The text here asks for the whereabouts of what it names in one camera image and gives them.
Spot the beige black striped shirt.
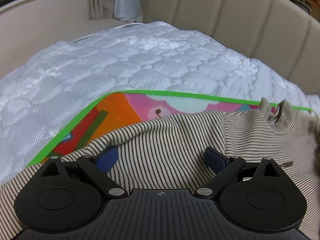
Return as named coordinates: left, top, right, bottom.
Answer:
left=1, top=99, right=319, bottom=239

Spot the colourful cartoon play mat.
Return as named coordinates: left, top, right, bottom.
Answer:
left=26, top=89, right=316, bottom=168

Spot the white quilted mattress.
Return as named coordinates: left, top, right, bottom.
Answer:
left=1, top=21, right=319, bottom=183

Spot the beige padded headboard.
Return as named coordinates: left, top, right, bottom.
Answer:
left=143, top=0, right=319, bottom=94

